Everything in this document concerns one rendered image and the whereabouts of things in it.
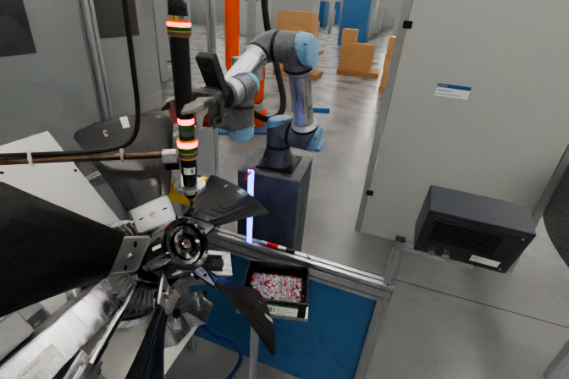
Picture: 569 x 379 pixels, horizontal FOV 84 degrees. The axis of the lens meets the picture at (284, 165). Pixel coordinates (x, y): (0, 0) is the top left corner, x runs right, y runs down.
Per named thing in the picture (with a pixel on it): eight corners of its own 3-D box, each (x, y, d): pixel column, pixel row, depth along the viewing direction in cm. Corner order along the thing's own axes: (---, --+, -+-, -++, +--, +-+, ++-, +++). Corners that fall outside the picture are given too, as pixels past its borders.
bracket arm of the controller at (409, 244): (393, 247, 104) (395, 240, 102) (394, 242, 106) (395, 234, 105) (472, 269, 97) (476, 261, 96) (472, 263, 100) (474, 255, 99)
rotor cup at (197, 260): (154, 304, 71) (190, 291, 65) (113, 254, 69) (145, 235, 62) (191, 260, 84) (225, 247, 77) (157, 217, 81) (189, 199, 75)
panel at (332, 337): (194, 334, 168) (185, 236, 138) (194, 333, 168) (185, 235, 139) (348, 398, 146) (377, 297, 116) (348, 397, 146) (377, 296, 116)
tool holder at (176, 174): (165, 198, 71) (160, 158, 67) (167, 182, 78) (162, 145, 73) (206, 194, 74) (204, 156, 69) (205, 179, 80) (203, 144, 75)
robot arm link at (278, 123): (273, 136, 161) (273, 110, 155) (297, 142, 156) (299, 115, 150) (261, 144, 151) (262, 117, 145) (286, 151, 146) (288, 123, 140)
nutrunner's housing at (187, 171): (182, 201, 75) (162, -24, 54) (183, 193, 78) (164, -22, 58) (200, 200, 76) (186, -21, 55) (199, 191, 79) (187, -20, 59)
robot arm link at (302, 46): (296, 134, 156) (282, 23, 117) (325, 140, 151) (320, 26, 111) (286, 151, 149) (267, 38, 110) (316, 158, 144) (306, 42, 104)
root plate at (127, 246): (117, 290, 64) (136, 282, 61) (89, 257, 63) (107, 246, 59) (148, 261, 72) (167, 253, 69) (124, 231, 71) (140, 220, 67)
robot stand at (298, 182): (254, 279, 220) (259, 146, 175) (296, 291, 214) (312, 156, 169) (236, 315, 194) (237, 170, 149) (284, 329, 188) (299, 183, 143)
